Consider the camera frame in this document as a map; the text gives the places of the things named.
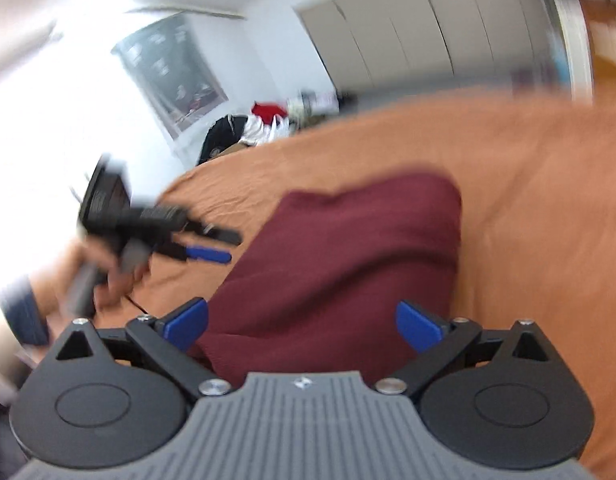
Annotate pile of light clothes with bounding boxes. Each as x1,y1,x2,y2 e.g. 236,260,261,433
287,91,339,122

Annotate white cabinet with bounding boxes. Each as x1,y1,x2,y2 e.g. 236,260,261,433
547,0,597,106

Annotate maroon pants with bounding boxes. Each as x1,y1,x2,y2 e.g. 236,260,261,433
195,172,464,387

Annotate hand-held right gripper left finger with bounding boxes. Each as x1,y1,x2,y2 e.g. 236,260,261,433
55,297,233,401

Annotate orange blanket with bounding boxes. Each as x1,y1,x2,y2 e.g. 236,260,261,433
32,75,616,480

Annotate beige wardrobe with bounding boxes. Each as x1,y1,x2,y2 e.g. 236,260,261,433
295,0,539,94

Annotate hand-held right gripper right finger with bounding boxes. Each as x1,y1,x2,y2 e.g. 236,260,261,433
375,300,551,397

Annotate wall poster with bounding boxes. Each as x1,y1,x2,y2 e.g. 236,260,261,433
112,12,229,142

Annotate person's left forearm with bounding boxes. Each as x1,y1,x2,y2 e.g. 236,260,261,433
0,242,91,348

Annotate red cloth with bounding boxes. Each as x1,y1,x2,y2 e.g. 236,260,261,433
251,101,287,121

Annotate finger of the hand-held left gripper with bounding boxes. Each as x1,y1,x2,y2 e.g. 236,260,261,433
175,220,242,247
172,243,233,265

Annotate person's left hand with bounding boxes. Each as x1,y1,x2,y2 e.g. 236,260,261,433
82,236,149,313

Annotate wooden desk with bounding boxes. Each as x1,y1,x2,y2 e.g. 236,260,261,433
583,0,616,77

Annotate white cloth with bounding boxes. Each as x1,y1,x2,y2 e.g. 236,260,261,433
242,115,295,147

